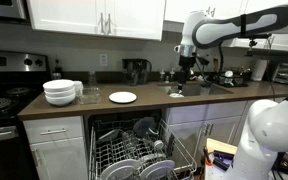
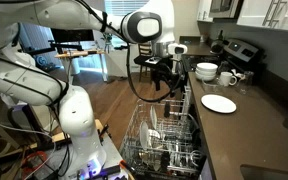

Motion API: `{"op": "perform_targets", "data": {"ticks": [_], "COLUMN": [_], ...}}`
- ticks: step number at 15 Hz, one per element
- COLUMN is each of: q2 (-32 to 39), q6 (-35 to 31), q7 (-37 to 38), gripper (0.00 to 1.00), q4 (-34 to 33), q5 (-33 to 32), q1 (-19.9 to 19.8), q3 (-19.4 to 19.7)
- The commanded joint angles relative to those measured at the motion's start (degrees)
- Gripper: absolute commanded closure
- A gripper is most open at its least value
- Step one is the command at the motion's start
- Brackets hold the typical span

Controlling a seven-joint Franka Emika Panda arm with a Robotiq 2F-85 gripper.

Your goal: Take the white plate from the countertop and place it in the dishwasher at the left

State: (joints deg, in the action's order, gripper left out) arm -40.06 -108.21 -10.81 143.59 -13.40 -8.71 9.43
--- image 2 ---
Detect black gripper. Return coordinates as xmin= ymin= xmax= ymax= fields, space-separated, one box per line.
xmin=153 ymin=58 xmax=185 ymax=99

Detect white dinner plate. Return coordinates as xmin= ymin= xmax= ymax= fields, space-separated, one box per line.
xmin=201 ymin=94 xmax=237 ymax=114

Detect robot base platform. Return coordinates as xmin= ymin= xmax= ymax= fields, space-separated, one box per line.
xmin=50 ymin=120 xmax=128 ymax=180

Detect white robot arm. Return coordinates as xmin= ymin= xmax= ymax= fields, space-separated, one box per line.
xmin=0 ymin=0 xmax=187 ymax=180

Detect white plate in rack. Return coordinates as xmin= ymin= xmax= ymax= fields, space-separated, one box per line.
xmin=150 ymin=105 xmax=157 ymax=129
xmin=139 ymin=121 xmax=149 ymax=150

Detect clear glass container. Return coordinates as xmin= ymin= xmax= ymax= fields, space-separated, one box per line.
xmin=202 ymin=81 xmax=224 ymax=94

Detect stack of white bowls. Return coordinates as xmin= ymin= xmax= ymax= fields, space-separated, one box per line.
xmin=195 ymin=62 xmax=218 ymax=81

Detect white coffee mug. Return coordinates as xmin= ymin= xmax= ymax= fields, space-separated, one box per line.
xmin=220 ymin=72 xmax=237 ymax=86

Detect black kettle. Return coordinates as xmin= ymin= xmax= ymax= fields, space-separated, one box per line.
xmin=210 ymin=30 xmax=229 ymax=54

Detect stainless steel stove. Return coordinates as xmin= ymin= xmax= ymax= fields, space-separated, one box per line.
xmin=180 ymin=38 xmax=265 ymax=81

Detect clear glass jar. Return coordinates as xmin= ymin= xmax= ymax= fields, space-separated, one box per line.
xmin=243 ymin=71 xmax=254 ymax=86

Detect microwave oven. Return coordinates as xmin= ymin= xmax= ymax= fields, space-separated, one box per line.
xmin=209 ymin=0 xmax=244 ymax=19

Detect wooden desk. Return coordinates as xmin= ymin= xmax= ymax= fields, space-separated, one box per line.
xmin=55 ymin=49 xmax=108 ymax=84

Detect kitchen sink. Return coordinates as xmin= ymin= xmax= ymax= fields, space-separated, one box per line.
xmin=240 ymin=165 xmax=288 ymax=180

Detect computer monitor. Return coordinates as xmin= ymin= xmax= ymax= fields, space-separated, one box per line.
xmin=51 ymin=28 xmax=94 ymax=43

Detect white upper cabinet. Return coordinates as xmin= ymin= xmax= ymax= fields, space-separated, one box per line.
xmin=237 ymin=0 xmax=288 ymax=31

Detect wire dishwasher rack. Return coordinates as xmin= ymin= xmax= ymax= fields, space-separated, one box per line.
xmin=120 ymin=86 xmax=206 ymax=180

